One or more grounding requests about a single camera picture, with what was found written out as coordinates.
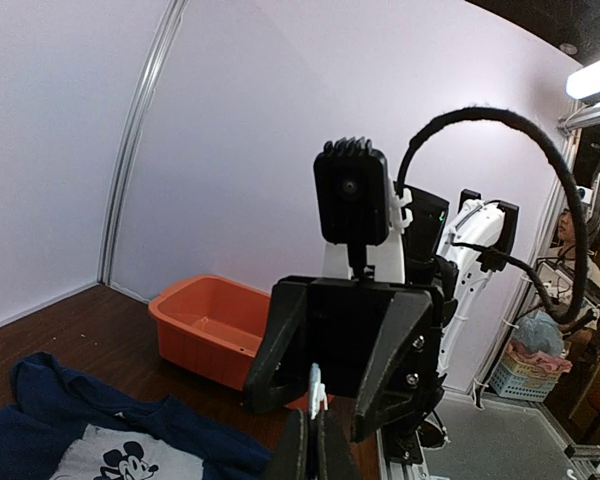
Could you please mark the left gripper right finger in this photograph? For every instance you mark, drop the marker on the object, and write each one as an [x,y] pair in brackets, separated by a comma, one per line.
[334,457]

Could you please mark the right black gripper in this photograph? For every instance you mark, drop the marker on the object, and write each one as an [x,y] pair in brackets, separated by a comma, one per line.
[375,342]

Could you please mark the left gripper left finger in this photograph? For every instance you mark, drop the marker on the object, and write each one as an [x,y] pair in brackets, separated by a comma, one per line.
[294,457]

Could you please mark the portrait round brooch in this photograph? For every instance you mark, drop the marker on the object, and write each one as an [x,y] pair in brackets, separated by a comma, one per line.
[317,396]

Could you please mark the navy white clothing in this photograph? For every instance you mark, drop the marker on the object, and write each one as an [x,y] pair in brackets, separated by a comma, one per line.
[66,424]

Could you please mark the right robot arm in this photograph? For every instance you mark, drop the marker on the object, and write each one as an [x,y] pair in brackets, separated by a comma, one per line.
[458,255]

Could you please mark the orange plastic bin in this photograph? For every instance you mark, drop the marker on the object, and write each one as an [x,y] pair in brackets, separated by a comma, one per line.
[211,326]

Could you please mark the white plastic basket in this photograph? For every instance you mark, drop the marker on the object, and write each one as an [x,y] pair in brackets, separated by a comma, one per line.
[528,377]

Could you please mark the person in background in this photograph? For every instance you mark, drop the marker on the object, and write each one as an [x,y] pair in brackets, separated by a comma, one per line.
[567,249]

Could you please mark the ceiling light bar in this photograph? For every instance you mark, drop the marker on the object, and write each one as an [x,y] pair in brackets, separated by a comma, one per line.
[584,84]

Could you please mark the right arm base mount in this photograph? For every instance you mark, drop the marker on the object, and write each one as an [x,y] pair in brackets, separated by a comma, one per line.
[406,446]

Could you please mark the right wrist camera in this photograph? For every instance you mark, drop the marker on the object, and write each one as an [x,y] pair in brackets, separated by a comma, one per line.
[362,218]

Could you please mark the external camera on stand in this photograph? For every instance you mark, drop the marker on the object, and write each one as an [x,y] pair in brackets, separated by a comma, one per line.
[585,195]

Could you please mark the right aluminium frame post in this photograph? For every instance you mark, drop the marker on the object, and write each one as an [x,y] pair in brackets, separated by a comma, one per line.
[162,41]

